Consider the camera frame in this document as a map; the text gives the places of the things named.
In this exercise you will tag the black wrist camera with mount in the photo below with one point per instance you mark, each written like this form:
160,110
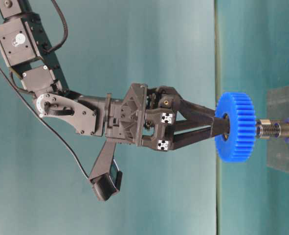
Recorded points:
106,176

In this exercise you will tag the threaded steel shaft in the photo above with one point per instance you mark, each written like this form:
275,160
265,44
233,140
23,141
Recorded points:
266,128

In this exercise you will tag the clear acrylic base block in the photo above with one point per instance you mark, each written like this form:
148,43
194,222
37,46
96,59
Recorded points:
278,110

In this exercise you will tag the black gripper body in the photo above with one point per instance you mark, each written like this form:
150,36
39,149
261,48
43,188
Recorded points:
145,117

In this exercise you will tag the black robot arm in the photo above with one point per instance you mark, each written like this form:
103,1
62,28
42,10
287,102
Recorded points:
30,57

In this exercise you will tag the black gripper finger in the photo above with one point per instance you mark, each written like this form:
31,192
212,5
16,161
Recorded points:
194,112
219,126

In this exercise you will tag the large blue plastic gear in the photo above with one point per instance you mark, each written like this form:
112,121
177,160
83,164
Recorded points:
239,145

